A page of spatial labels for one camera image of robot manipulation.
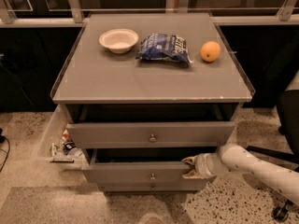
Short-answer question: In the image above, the grey bottom drawer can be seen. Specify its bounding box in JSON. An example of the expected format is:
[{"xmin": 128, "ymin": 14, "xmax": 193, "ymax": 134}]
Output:
[{"xmin": 99, "ymin": 180, "xmax": 206, "ymax": 192}]

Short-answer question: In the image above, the white paper bowl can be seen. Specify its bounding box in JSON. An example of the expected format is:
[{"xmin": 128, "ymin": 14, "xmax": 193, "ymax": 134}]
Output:
[{"xmin": 99, "ymin": 29, "xmax": 138, "ymax": 54}]

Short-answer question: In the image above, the orange fruit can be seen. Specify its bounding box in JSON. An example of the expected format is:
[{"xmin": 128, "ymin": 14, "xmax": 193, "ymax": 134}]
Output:
[{"xmin": 200, "ymin": 41, "xmax": 221, "ymax": 63}]

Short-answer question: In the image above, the grey drawer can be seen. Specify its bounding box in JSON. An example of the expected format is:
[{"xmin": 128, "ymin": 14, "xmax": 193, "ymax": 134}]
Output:
[
  {"xmin": 99, "ymin": 180, "xmax": 206, "ymax": 192},
  {"xmin": 66, "ymin": 104, "xmax": 235, "ymax": 148},
  {"xmin": 82, "ymin": 147, "xmax": 216, "ymax": 186}
]

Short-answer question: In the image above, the grey top drawer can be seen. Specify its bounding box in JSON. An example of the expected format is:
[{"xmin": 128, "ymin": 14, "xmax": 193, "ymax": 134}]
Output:
[{"xmin": 66, "ymin": 104, "xmax": 235, "ymax": 148}]

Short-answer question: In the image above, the black floor cable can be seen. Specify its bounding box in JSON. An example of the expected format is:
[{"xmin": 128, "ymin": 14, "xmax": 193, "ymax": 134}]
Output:
[{"xmin": 0, "ymin": 128, "xmax": 11, "ymax": 173}]

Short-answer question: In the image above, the clear plastic storage bin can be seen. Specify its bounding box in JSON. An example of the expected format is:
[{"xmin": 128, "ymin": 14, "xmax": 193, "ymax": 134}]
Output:
[{"xmin": 36, "ymin": 106, "xmax": 87, "ymax": 170}]

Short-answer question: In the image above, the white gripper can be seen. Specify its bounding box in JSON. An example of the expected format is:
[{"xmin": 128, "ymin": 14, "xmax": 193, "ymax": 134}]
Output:
[{"xmin": 181, "ymin": 152, "xmax": 223, "ymax": 179}]

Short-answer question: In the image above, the grey drawer cabinet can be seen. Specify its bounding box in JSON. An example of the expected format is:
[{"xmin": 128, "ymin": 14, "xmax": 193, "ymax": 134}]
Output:
[{"xmin": 50, "ymin": 12, "xmax": 255, "ymax": 194}]

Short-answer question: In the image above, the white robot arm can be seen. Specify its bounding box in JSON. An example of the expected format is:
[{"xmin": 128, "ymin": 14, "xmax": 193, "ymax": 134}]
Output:
[{"xmin": 182, "ymin": 144, "xmax": 299, "ymax": 205}]

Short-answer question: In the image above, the black office chair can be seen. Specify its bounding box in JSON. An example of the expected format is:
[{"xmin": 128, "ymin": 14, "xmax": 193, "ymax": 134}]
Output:
[{"xmin": 246, "ymin": 89, "xmax": 299, "ymax": 222}]

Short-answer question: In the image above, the blue chip bag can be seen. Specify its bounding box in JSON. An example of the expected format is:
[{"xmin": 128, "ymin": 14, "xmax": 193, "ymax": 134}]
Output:
[{"xmin": 135, "ymin": 33, "xmax": 192, "ymax": 64}]

